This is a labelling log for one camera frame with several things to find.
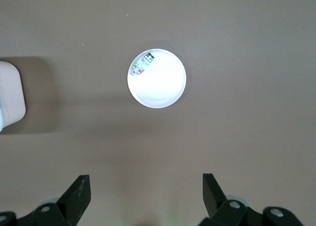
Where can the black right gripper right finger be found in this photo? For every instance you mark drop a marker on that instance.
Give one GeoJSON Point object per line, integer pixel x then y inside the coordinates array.
{"type": "Point", "coordinates": [217, 206]}

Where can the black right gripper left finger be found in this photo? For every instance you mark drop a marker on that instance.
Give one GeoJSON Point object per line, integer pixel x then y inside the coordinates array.
{"type": "Point", "coordinates": [71, 206]}

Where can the white lidded storage box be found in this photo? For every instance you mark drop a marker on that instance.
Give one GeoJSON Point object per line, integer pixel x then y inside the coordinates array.
{"type": "Point", "coordinates": [12, 95]}

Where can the brown table cover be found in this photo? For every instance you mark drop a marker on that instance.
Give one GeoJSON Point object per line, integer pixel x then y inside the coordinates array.
{"type": "Point", "coordinates": [61, 149]}

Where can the pink round plate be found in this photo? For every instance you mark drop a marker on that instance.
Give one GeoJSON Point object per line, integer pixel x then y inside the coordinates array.
{"type": "Point", "coordinates": [160, 87]}

